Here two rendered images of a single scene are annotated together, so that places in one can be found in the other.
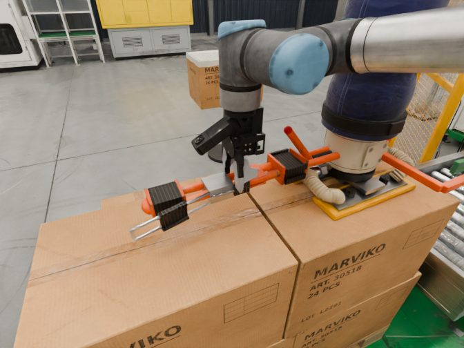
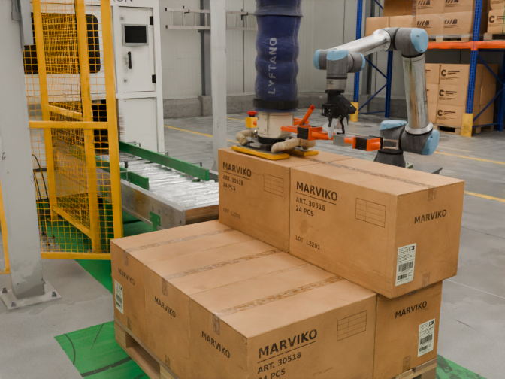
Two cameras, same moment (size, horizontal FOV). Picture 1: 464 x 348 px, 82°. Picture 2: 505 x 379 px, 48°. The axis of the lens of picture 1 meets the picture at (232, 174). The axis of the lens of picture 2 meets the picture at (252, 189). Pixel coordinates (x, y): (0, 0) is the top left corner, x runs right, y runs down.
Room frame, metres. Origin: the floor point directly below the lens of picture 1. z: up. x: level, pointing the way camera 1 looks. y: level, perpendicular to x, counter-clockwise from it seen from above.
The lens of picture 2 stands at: (1.47, 2.35, 1.44)
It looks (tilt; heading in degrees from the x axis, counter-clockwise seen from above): 14 degrees down; 258
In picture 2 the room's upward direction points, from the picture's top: straight up
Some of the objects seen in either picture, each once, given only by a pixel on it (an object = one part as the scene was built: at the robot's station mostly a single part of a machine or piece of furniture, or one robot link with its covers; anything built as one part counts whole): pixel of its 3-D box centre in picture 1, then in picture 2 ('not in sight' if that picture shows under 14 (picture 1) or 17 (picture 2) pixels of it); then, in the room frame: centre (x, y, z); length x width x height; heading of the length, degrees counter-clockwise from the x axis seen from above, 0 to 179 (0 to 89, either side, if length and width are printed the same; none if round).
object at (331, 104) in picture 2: (242, 130); (334, 104); (0.58, -0.02, 1.22); 0.09 x 0.08 x 0.12; 113
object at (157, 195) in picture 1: (166, 199); (366, 143); (0.51, 0.16, 1.07); 0.08 x 0.07 x 0.05; 115
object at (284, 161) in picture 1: (286, 166); (309, 132); (0.65, -0.16, 1.07); 0.10 x 0.08 x 0.06; 25
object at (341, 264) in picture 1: (330, 229); (282, 191); (0.72, -0.37, 0.74); 0.60 x 0.40 x 0.40; 113
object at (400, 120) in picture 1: (362, 112); (276, 102); (0.75, -0.38, 1.19); 0.23 x 0.23 x 0.04
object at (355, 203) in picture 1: (366, 188); (288, 145); (0.67, -0.43, 0.97); 0.34 x 0.10 x 0.05; 115
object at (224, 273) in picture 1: (169, 286); (370, 219); (0.48, 0.19, 0.74); 0.60 x 0.40 x 0.40; 113
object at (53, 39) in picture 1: (73, 48); not in sight; (7.02, 3.80, 0.32); 1.25 x 0.52 x 0.63; 114
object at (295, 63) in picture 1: (286, 60); (349, 62); (0.49, -0.10, 1.39); 0.12 x 0.12 x 0.09; 37
